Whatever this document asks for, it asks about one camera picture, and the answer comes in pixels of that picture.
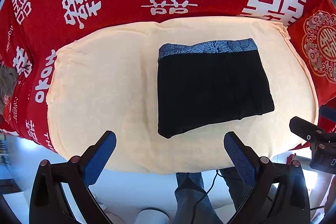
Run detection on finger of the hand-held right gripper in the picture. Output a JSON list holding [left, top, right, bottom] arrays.
[[289, 116, 334, 146], [319, 106, 336, 125]]

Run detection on grey cloth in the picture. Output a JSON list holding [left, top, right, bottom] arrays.
[[0, 65, 19, 117]]

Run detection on white round object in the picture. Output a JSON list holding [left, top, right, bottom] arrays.
[[139, 209, 170, 224]]

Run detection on black pants with patterned waistband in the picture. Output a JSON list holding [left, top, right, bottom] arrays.
[[157, 38, 275, 139]]

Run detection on person's right leg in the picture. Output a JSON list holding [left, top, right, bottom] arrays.
[[220, 168, 253, 215]]

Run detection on red ornamented pillow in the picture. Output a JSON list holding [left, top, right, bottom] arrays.
[[287, 0, 336, 109]]

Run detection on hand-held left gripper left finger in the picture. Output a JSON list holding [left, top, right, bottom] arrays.
[[29, 131, 117, 224]]

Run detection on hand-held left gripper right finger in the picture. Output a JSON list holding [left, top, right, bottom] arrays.
[[224, 131, 311, 224]]

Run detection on cream towel mat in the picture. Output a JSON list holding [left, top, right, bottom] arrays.
[[46, 16, 319, 174]]

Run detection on black cable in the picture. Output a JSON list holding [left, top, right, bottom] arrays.
[[193, 169, 221, 205]]

